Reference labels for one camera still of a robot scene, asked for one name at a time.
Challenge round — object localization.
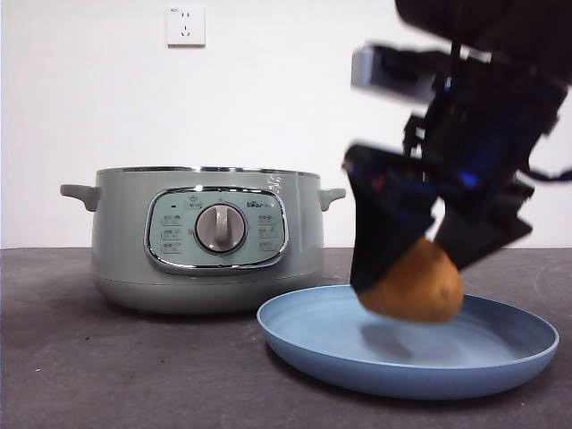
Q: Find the brown potato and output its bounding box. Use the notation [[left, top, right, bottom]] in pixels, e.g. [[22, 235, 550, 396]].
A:
[[359, 239, 465, 324]]

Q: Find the blue round plate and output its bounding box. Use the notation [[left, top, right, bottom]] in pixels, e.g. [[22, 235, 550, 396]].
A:
[[256, 284, 560, 400]]

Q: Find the sage green electric steamer pot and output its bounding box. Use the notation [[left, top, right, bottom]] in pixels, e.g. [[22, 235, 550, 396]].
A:
[[60, 165, 348, 316]]

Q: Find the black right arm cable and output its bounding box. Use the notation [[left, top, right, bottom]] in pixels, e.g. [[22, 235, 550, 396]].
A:
[[517, 133, 572, 182]]

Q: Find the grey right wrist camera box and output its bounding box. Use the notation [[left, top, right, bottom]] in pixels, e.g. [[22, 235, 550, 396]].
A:
[[350, 43, 438, 103]]

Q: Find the white wall socket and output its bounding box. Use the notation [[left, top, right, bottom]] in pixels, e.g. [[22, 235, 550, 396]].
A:
[[166, 6, 207, 48]]

